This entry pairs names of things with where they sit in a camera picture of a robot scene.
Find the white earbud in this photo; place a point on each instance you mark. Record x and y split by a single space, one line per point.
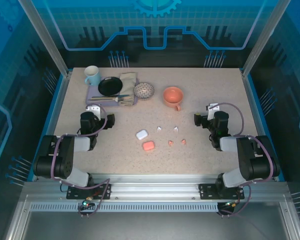
158 128
176 129

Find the pink earbud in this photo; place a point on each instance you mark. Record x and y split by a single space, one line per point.
170 142
183 141

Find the white charging case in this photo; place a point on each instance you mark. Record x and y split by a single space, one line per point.
141 135

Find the pink charging case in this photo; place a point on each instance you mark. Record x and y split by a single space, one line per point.
148 146

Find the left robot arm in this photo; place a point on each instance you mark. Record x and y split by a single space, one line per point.
67 162

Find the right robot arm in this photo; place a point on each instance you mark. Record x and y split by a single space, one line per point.
247 160

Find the wooden chopstick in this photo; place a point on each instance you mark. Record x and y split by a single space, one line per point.
102 98

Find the lavender tray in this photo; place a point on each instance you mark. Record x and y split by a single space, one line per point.
92 91

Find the black plate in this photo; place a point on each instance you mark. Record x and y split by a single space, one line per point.
110 86

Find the beige folded napkin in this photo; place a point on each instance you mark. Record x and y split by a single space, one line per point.
128 80

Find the patterned ceramic bowl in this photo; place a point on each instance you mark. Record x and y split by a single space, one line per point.
144 90

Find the light blue mug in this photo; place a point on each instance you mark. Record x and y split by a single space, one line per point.
93 75

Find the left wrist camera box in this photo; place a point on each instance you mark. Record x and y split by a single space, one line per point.
93 110

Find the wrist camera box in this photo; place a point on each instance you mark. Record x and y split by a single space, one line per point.
93 110
212 110

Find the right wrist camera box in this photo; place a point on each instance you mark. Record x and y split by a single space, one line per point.
212 110

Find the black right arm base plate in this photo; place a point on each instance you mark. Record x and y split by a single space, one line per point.
207 191

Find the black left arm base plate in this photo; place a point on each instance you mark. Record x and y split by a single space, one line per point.
75 193

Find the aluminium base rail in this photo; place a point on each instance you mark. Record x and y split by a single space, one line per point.
152 187

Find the aluminium frame post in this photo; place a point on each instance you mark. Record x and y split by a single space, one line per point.
262 37
48 37

